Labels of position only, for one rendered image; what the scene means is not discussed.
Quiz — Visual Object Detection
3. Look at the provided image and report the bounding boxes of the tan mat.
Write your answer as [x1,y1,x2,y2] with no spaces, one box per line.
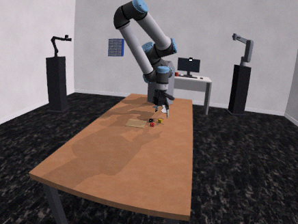
[125,119,147,128]

